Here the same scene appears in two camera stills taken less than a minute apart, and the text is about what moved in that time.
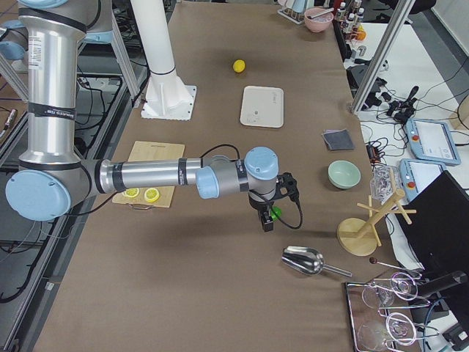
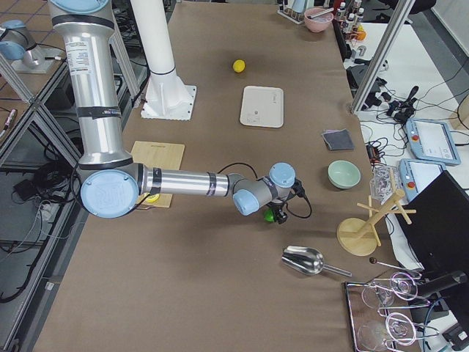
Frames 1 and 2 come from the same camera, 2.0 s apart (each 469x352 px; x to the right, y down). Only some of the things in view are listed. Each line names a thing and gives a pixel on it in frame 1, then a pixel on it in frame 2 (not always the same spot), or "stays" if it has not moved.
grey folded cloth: x=338 y=139 stays
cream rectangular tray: x=262 y=106 stays
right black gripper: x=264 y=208 -> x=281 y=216
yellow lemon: x=239 y=66 stays
